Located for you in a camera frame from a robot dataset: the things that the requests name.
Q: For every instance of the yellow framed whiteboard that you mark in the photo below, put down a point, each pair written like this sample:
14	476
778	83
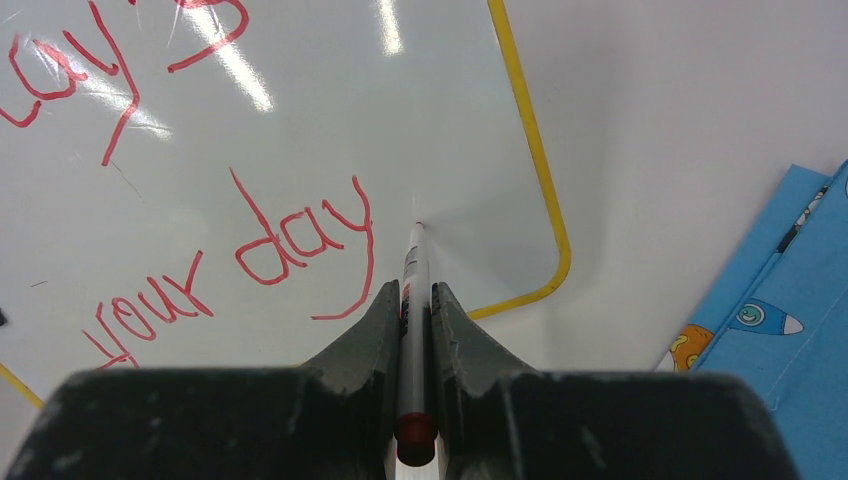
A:
229	183

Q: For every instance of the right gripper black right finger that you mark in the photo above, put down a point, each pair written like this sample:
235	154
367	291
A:
500	418

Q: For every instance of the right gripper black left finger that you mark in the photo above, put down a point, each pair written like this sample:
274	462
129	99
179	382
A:
329	418

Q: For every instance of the red capped whiteboard marker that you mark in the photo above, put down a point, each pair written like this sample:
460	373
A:
415	428

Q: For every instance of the blue cartoon print cloth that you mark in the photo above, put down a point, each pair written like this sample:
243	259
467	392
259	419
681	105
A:
777	319

